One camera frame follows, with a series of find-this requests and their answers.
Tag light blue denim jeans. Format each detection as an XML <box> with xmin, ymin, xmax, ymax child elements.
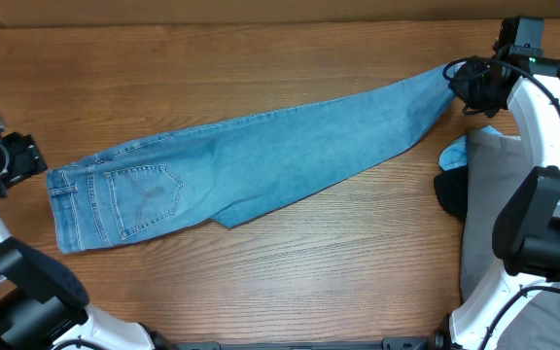
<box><xmin>46</xmin><ymin>68</ymin><xmax>454</xmax><ymax>254</ymax></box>

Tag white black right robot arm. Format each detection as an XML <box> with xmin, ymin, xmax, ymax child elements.
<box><xmin>421</xmin><ymin>17</ymin><xmax>560</xmax><ymax>349</ymax></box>

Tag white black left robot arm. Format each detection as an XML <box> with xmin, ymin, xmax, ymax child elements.
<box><xmin>0</xmin><ymin>118</ymin><xmax>173</xmax><ymax>350</ymax></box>

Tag light blue cloth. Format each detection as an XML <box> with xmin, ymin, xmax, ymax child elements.
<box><xmin>438</xmin><ymin>125</ymin><xmax>503</xmax><ymax>171</ymax></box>

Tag grey trousers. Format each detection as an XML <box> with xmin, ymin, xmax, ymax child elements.
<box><xmin>460</xmin><ymin>130</ymin><xmax>560</xmax><ymax>350</ymax></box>

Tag black garment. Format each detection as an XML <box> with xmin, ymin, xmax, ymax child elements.
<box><xmin>434</xmin><ymin>165</ymin><xmax>469</xmax><ymax>223</ymax></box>

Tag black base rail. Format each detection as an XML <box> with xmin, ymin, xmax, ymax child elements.
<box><xmin>173</xmin><ymin>337</ymin><xmax>429</xmax><ymax>350</ymax></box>

